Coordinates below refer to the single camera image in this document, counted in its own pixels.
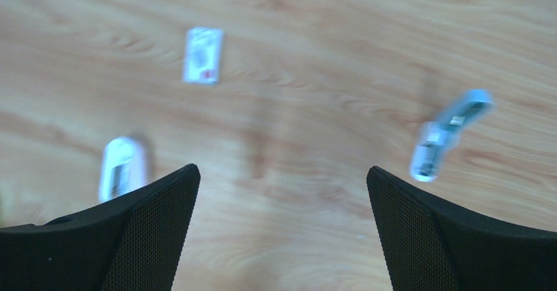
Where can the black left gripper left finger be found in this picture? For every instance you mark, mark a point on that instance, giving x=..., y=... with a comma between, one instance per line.
x=132, y=242

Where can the white staple box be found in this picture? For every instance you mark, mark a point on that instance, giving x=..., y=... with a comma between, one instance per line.
x=203, y=56

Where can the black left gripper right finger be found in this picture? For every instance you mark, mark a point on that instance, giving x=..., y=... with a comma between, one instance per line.
x=430, y=243

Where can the grey white stapler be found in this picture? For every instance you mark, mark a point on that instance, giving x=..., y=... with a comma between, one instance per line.
x=440, y=135

